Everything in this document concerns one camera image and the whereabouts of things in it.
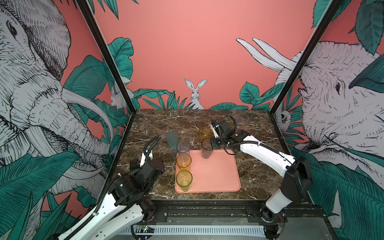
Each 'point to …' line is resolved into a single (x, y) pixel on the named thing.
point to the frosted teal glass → (172, 138)
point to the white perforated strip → (197, 231)
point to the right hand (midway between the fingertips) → (210, 140)
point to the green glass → (184, 178)
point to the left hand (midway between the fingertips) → (149, 158)
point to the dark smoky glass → (207, 148)
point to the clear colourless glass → (243, 119)
